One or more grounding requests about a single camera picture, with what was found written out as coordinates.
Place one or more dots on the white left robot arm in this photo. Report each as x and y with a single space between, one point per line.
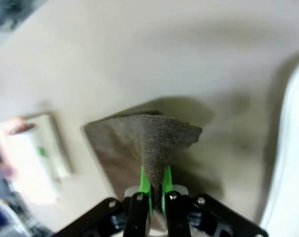
292 148

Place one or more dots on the white cup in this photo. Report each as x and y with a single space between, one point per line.
28 160

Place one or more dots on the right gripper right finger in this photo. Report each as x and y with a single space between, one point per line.
168 182

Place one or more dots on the brown knitted cleaning cloth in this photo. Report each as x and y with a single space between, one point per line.
157 138

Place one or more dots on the person's hand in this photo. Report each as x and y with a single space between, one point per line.
12 124
7 170

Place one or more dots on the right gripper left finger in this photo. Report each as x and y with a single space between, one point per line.
142 182

